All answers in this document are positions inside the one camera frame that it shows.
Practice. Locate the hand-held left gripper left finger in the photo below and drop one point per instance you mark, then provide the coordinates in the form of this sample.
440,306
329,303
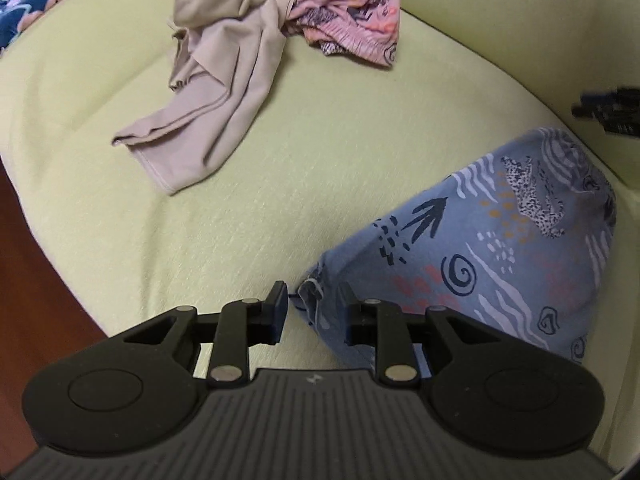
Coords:
281,312

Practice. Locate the green covered sofa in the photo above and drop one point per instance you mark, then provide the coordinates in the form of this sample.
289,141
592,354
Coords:
200,245

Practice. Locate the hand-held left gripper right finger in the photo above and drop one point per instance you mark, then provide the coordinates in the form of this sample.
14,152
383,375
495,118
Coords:
346,312

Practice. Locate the beige garment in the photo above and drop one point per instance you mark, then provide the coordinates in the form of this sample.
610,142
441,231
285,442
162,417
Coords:
225,75

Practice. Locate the pink patterned garment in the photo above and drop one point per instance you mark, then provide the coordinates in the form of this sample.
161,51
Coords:
350,20

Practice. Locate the blue fleece blanket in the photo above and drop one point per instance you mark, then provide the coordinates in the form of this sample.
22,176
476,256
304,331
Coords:
35,5

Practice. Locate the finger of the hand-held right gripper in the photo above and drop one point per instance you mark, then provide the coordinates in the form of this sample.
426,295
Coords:
617,110

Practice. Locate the blue patterned garment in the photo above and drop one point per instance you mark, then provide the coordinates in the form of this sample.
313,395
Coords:
500,240

